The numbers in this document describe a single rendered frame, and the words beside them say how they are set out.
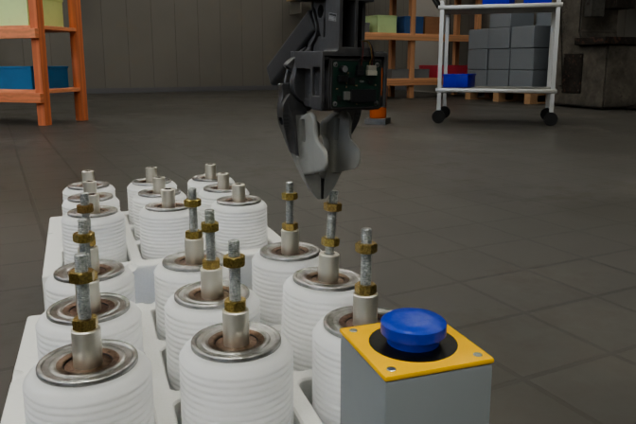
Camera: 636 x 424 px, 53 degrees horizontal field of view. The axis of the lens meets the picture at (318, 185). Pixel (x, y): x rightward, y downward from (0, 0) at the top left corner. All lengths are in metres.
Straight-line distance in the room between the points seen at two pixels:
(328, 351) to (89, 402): 0.19
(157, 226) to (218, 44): 10.70
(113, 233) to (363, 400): 0.70
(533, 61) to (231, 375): 7.76
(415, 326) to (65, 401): 0.26
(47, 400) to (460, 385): 0.29
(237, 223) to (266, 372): 0.56
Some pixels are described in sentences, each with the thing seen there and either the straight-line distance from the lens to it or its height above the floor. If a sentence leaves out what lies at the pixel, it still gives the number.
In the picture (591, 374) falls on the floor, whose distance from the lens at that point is 1.14.
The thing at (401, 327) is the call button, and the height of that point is 0.33.
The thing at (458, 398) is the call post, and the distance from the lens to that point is 0.40.
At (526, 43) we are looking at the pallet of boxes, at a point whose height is 0.72.
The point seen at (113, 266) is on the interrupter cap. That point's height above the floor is 0.25.
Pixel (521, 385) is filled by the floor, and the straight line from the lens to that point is 1.07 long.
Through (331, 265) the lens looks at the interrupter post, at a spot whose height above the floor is 0.27.
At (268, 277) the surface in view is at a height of 0.23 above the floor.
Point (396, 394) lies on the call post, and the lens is 0.37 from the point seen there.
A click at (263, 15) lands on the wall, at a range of 12.02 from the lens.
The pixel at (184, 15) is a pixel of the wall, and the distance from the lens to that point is 11.54.
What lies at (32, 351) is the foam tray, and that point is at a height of 0.18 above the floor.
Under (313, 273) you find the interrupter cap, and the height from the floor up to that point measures 0.26.
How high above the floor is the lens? 0.48
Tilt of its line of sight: 11 degrees down
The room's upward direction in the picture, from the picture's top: straight up
